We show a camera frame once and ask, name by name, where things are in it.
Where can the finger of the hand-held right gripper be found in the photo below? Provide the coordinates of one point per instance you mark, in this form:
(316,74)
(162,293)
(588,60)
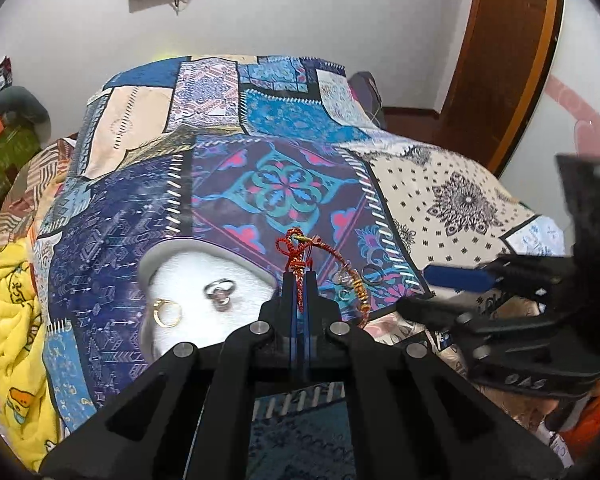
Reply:
(457,277)
(430,311)

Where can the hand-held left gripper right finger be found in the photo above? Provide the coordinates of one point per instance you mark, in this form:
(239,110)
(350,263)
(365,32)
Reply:
(307,310)

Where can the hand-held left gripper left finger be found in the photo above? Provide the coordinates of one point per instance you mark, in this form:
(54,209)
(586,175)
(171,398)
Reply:
(291,310)

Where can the white fuzzy jewelry tray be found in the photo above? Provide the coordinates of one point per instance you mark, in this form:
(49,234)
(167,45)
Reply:
(190,270)

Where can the gold hoop earring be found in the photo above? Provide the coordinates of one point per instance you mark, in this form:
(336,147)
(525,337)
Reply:
(166,313)

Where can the blue patchwork blanket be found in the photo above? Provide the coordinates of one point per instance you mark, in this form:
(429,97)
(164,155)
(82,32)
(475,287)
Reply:
(280,185)

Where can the brown wooden door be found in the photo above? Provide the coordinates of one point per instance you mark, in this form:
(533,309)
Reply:
(500,60)

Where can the dark bag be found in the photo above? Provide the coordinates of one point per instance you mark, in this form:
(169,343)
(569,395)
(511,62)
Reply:
(365,95)

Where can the yellow cartoon blanket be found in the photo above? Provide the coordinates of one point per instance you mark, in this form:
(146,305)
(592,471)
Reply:
(15,320)

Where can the beige striped blanket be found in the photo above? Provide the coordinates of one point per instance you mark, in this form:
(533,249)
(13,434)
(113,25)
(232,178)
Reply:
(27,185)

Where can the green box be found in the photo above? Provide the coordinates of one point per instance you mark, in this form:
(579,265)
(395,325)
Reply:
(5,160)

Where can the grey neck pillow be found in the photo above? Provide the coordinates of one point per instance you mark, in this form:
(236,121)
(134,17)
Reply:
(22,105)

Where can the pink wall decal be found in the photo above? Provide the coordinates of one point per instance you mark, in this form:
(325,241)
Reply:
(587,120)

